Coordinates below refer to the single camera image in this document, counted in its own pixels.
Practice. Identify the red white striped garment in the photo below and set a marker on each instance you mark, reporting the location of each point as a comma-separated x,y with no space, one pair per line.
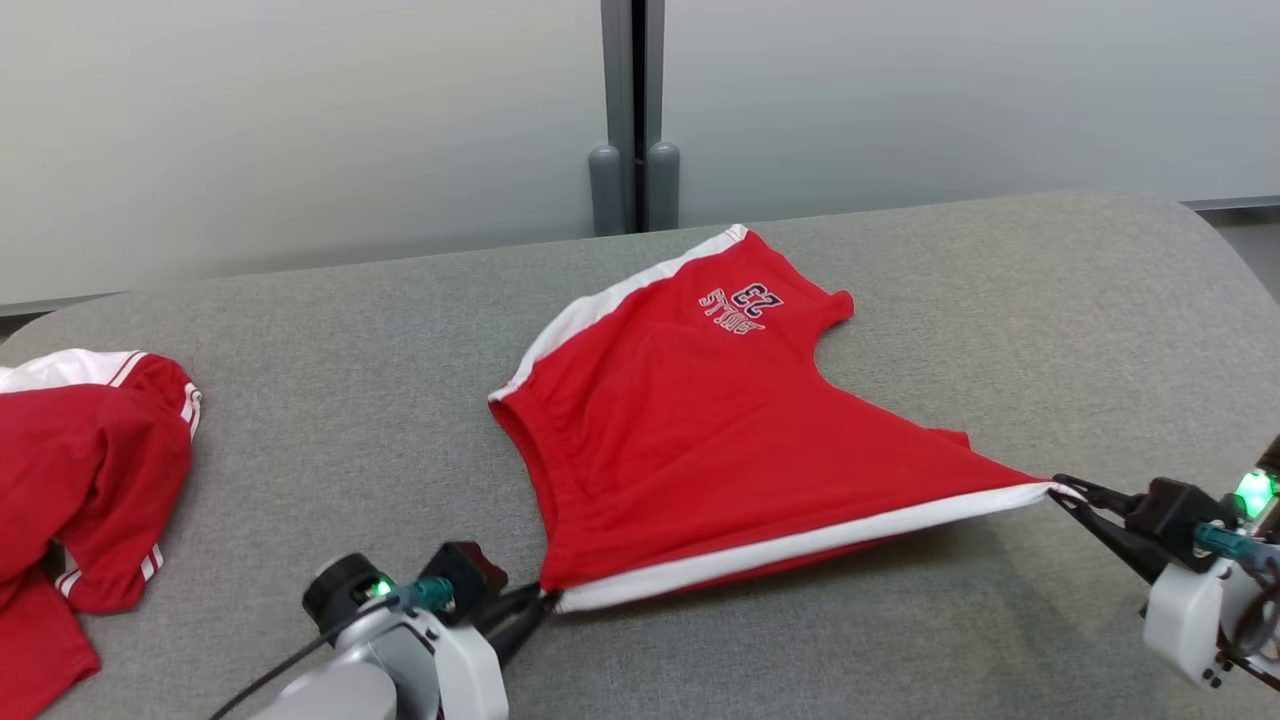
80,470

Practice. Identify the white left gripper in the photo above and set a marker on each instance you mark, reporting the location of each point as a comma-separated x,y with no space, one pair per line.
470,675

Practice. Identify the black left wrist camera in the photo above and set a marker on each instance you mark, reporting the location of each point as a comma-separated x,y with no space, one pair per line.
462,580

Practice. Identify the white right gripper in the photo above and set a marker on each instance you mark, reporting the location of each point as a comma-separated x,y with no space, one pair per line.
1185,620

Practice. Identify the red shorts with number print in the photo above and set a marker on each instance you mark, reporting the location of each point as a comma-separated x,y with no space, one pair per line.
700,430

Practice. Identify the grey cylinder post foot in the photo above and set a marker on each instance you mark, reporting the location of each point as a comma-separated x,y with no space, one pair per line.
662,185
606,190

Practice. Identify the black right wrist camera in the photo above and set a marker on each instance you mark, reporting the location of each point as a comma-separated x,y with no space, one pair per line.
1175,520

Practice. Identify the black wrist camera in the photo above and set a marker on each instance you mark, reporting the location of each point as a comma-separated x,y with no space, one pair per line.
1175,520
462,580

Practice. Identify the grey metal partition post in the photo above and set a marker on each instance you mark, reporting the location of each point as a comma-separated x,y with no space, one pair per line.
620,70

